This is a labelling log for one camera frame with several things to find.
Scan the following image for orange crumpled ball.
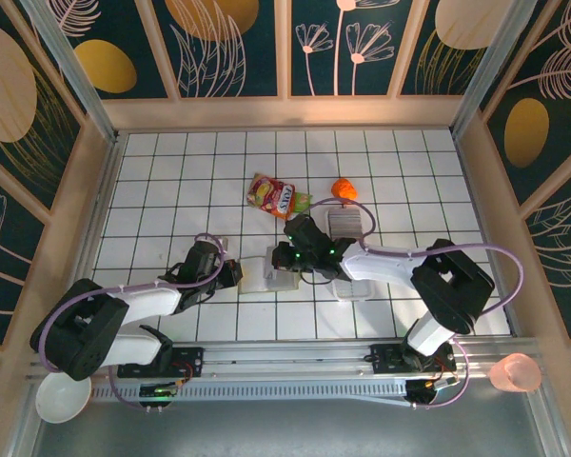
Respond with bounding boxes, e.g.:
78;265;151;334
330;177;359;202

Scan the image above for striped cloth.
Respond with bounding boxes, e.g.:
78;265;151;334
325;205;373;305

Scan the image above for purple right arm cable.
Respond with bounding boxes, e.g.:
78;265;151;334
292;198;525;318

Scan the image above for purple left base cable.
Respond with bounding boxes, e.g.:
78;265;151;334
108;366;148;410

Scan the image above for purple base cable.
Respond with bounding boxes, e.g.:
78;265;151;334
411;340;471;410
108;366;148;410

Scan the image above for pink plastic cup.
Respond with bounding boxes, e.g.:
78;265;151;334
487;352;542;394

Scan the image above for red yellow candy bag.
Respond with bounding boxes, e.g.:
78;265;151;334
246;173;297;221

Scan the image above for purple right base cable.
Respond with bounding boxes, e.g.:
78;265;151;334
411;340;471;410

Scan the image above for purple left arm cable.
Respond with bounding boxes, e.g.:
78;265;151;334
30;231;227;375

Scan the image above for stack of plastic cards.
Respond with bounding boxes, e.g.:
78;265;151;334
326;208;364;241

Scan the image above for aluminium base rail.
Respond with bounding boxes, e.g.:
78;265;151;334
28;338;543;380

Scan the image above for slotted white cable duct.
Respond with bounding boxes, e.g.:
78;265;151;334
90;380;410;402

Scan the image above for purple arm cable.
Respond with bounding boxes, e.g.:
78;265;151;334
292;198;525;318
30;231;227;375

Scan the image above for white bowl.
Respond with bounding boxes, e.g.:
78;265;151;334
34;373;92;425

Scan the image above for aluminium side rail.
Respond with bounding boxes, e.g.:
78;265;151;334
59;132;128;344

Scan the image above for aluminium frame post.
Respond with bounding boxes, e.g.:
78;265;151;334
21;0;120;144
449;0;553;137

